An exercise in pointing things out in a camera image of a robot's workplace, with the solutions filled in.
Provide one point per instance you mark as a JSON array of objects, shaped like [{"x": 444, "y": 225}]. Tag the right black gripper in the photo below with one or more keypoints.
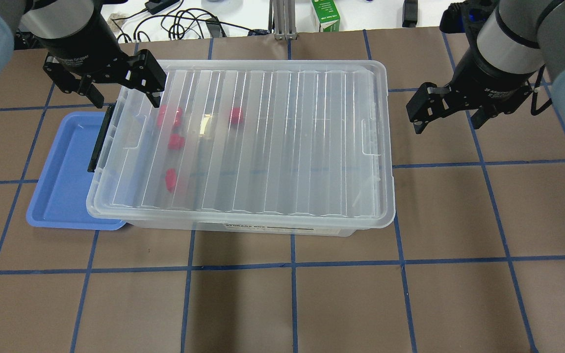
[{"x": 486, "y": 78}]

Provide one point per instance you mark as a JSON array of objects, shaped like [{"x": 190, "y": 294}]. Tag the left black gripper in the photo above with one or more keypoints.
[{"x": 80, "y": 43}]

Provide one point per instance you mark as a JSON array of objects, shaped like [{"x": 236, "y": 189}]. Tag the red block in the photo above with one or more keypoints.
[{"x": 164, "y": 114}]

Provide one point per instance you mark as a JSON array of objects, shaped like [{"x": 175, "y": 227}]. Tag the clear plastic box lid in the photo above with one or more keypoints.
[{"x": 243, "y": 142}]

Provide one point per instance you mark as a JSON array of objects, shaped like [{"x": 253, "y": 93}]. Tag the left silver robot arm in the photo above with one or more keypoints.
[{"x": 48, "y": 19}]

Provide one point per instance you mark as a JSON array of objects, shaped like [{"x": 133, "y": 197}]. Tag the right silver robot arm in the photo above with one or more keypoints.
[{"x": 516, "y": 51}]

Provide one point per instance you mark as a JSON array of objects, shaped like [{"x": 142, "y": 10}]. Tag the blue plastic tray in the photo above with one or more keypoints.
[{"x": 59, "y": 199}]

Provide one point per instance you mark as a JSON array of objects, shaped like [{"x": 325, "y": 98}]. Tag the clear plastic storage box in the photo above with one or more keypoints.
[{"x": 243, "y": 228}]

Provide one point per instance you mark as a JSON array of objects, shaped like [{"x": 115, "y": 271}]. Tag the black power adapter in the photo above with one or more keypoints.
[{"x": 215, "y": 28}]

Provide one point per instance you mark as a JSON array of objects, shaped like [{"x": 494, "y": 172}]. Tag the green white carton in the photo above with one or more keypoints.
[{"x": 326, "y": 16}]

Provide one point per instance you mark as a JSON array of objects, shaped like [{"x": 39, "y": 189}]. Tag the black box latch handle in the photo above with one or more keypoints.
[{"x": 101, "y": 136}]

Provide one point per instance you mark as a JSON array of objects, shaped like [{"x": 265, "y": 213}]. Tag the aluminium frame post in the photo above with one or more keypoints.
[{"x": 282, "y": 19}]

